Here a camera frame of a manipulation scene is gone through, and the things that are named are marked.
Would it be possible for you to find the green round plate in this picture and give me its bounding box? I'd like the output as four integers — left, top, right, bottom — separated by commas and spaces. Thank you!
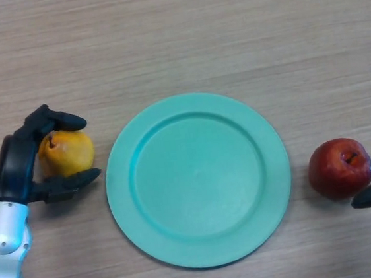
97, 84, 301, 278

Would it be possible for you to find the yellow pear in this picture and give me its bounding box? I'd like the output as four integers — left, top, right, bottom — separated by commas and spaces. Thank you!
35, 127, 97, 180

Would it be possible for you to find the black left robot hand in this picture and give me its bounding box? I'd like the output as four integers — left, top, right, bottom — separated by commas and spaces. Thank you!
0, 99, 106, 209

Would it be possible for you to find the red apple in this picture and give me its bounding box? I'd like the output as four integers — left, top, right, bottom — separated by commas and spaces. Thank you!
305, 135, 371, 203

